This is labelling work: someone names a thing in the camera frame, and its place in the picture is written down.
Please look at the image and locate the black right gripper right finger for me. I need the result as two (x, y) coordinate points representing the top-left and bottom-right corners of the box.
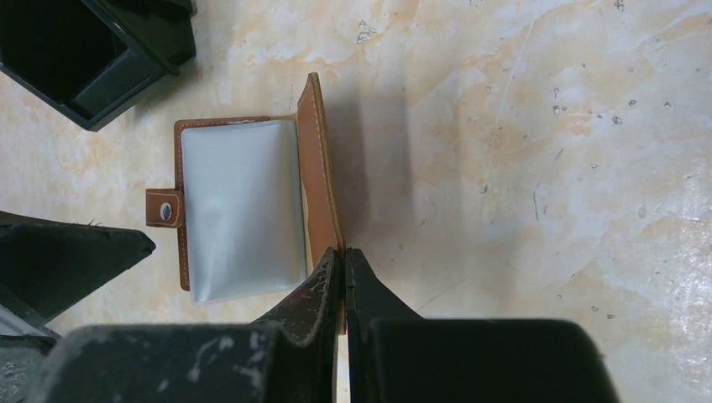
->
(344, 248), (422, 402)

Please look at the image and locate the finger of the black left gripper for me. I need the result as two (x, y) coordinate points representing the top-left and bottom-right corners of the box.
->
(1, 212), (155, 327)

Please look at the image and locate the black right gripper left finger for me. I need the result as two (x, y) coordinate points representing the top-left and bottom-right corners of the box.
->
(254, 248), (343, 402)

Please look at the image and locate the black plastic card tray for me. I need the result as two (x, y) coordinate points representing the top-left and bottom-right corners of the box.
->
(1, 1), (196, 132)

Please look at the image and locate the brown leather card holder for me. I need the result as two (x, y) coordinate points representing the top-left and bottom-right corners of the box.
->
(145, 72), (345, 305)

